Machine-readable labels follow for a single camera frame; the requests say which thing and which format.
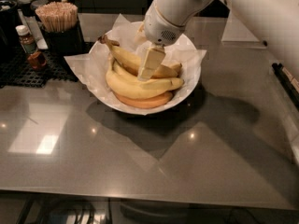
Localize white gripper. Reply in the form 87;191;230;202
134;0;186;81

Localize large yellow banana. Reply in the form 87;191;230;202
106;59;184;99

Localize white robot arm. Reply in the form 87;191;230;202
144;0;299;77

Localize white bowl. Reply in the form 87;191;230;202
88;21;206;115

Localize white paper liner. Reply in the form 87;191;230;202
64;14;207;116

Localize black chopstick holder cup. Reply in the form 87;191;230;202
41;19;87;73

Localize clear acrylic stand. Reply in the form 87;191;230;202
221;12;265;49

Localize bundle of wooden chopsticks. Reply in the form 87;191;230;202
36;2;78;33

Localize small red sauce jar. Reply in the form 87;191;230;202
27;51;47;71

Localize small white-capped sauce bottle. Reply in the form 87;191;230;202
16;25;37;54

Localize black grid mat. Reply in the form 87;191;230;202
0;41;94;89

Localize black container far left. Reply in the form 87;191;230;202
0;0;21;62

